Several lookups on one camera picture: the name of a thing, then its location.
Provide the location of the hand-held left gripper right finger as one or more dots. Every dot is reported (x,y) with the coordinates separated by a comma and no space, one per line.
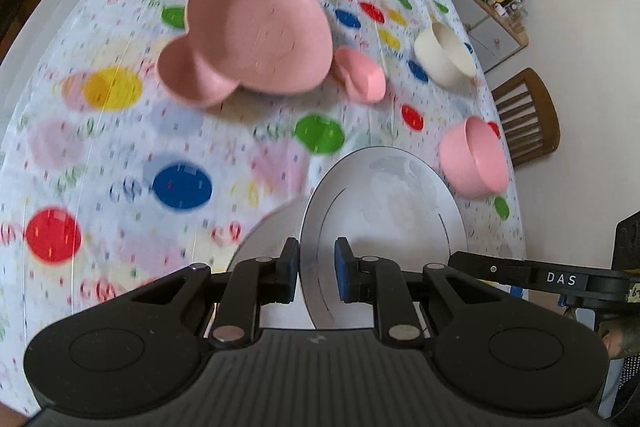
(342,269)

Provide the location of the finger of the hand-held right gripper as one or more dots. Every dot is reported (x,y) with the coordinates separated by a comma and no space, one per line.
(492,268)

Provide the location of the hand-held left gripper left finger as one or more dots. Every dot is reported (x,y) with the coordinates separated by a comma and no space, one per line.
(291,269)

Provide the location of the white round plate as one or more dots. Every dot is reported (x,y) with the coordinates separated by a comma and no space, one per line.
(390,217)
(265,232)

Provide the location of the pink mouse-shaped plate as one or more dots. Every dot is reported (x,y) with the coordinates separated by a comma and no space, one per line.
(250,32)

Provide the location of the person's right hand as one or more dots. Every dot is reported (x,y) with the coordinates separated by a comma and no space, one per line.
(617,342)

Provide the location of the dark cloth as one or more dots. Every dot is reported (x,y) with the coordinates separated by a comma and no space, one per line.
(629,239)

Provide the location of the wooden slatted chair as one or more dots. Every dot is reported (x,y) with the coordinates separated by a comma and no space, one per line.
(545,107)

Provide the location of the small pink bowl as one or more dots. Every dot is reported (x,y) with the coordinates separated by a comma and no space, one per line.
(357,72)

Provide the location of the balloon print tablecloth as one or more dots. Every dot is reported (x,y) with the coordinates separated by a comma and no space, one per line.
(125,132)

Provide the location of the cream white bowl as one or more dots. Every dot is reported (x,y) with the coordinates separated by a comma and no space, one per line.
(440,57)

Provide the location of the wooden side cabinet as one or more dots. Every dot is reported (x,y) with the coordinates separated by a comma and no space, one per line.
(495,42)

